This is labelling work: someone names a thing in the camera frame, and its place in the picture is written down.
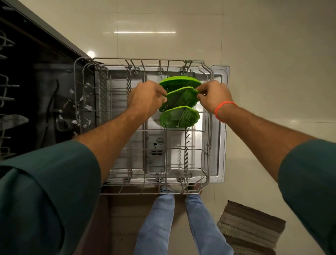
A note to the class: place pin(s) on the silver dishwasher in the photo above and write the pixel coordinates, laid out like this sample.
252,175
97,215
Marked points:
220,144

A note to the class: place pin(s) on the person's right forearm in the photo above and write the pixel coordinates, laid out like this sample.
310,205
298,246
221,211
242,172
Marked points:
262,139

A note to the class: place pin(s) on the green shirt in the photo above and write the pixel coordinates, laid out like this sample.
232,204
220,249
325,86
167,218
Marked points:
39,197

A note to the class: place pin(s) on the person's right hand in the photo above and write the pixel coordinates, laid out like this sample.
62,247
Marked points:
215,96

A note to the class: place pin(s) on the striped brown floor mat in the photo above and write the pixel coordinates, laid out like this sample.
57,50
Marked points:
252,226

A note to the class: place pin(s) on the orange thread wristband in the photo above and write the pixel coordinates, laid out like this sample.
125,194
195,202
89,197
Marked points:
223,105

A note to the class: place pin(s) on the white paper scraps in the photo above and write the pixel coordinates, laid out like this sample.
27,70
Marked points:
88,107

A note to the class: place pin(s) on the person's left hand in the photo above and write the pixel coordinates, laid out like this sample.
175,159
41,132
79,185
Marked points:
145,99

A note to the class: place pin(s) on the person's left forearm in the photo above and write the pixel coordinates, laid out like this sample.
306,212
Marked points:
113,139

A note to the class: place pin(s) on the round green plate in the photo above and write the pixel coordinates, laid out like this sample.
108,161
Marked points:
178,81

